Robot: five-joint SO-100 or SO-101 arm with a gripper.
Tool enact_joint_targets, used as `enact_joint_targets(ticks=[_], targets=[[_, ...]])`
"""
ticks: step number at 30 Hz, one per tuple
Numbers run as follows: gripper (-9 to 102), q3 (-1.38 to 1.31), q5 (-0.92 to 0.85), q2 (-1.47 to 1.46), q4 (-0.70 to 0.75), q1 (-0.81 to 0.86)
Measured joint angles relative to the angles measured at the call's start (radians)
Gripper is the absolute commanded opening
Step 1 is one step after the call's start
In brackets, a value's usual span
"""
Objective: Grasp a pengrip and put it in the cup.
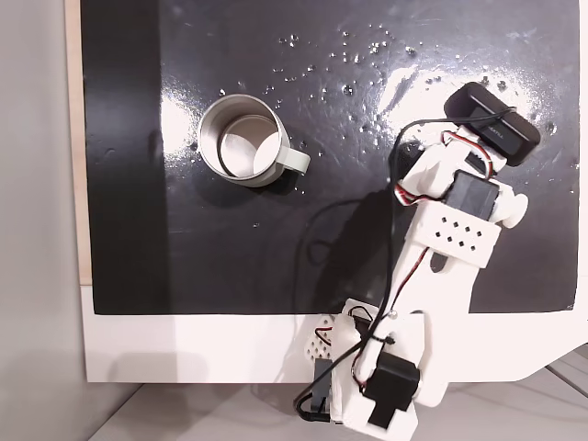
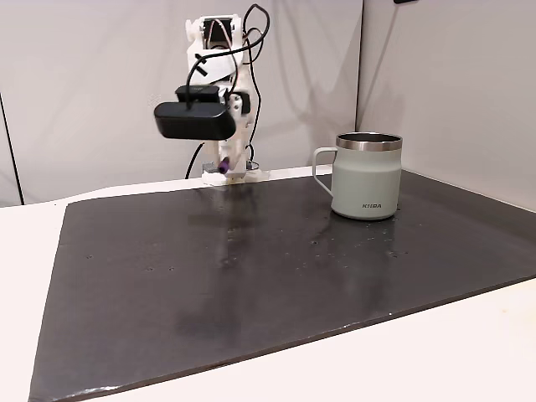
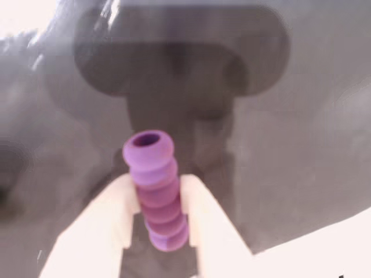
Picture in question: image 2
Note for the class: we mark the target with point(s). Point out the black glossy table mat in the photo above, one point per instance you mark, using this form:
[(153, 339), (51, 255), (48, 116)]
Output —
[(209, 272)]

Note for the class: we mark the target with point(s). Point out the pale green steel-rimmed mug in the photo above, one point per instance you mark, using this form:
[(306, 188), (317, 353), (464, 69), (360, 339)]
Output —
[(364, 184)]

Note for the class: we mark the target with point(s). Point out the black oval camera box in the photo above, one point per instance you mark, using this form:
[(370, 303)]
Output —
[(194, 121)]

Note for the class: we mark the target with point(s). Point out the black wall fixture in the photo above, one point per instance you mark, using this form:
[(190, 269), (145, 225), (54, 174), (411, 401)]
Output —
[(405, 1)]

